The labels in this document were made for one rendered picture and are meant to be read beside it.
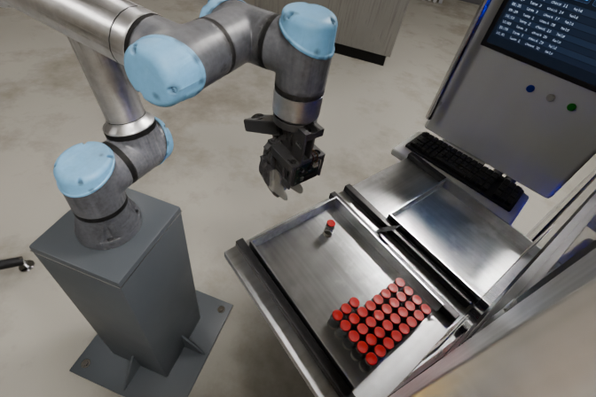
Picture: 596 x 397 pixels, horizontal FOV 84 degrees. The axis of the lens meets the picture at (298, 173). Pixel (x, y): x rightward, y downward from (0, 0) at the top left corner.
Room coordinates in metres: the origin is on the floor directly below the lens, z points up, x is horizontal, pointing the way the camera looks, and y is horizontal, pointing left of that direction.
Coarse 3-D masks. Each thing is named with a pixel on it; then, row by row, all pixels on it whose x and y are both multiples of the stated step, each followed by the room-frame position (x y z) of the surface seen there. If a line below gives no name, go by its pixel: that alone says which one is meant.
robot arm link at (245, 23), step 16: (208, 0) 0.48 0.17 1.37; (224, 0) 0.47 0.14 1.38; (240, 0) 0.49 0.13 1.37; (208, 16) 0.41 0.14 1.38; (224, 16) 0.42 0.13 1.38; (240, 16) 0.44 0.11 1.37; (256, 16) 0.45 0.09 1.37; (272, 16) 0.45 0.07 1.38; (240, 32) 0.42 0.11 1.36; (256, 32) 0.43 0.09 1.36; (240, 48) 0.40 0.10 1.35; (256, 48) 0.42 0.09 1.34; (240, 64) 0.41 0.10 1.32; (256, 64) 0.43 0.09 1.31
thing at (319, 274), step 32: (288, 224) 0.48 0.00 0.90; (320, 224) 0.51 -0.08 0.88; (352, 224) 0.53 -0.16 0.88; (256, 256) 0.38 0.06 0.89; (288, 256) 0.40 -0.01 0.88; (320, 256) 0.42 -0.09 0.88; (352, 256) 0.44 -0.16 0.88; (384, 256) 0.45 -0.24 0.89; (288, 288) 0.33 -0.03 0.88; (320, 288) 0.34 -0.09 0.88; (352, 288) 0.36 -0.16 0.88; (384, 288) 0.37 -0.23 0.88; (416, 288) 0.38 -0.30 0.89; (320, 320) 0.28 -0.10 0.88; (352, 384) 0.17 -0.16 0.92
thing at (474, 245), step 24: (432, 192) 0.70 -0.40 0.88; (456, 192) 0.71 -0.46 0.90; (408, 216) 0.59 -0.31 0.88; (432, 216) 0.61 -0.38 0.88; (456, 216) 0.62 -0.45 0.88; (480, 216) 0.64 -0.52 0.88; (432, 240) 0.53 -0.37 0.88; (456, 240) 0.54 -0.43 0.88; (480, 240) 0.56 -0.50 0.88; (504, 240) 0.57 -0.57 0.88; (528, 240) 0.56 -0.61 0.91; (456, 264) 0.47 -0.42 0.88; (480, 264) 0.48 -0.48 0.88; (504, 264) 0.49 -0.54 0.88; (480, 288) 0.42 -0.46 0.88
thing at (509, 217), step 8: (416, 136) 1.08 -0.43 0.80; (400, 144) 1.01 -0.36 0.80; (392, 152) 0.98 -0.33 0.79; (400, 152) 0.97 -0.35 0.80; (408, 152) 0.97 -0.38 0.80; (464, 152) 1.05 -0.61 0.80; (480, 160) 1.01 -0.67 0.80; (448, 176) 0.88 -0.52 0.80; (464, 184) 0.85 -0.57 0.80; (472, 192) 0.82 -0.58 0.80; (480, 200) 0.79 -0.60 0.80; (488, 200) 0.80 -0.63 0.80; (520, 200) 0.83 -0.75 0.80; (496, 208) 0.77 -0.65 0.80; (520, 208) 0.79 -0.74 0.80; (504, 216) 0.74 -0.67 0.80; (512, 216) 0.74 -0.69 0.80
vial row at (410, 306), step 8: (416, 296) 0.34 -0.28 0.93; (408, 304) 0.32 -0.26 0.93; (416, 304) 0.32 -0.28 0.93; (400, 312) 0.30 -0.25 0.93; (408, 312) 0.31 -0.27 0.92; (384, 320) 0.28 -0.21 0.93; (392, 320) 0.28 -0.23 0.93; (400, 320) 0.28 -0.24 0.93; (376, 328) 0.26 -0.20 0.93; (384, 328) 0.26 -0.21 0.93; (392, 328) 0.27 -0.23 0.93; (368, 336) 0.24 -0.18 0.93; (376, 336) 0.25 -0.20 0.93; (384, 336) 0.26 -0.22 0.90; (360, 344) 0.23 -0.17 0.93; (368, 344) 0.23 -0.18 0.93; (376, 344) 0.24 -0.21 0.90; (352, 352) 0.22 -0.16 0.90; (360, 352) 0.21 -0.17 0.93; (368, 352) 0.23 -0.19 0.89
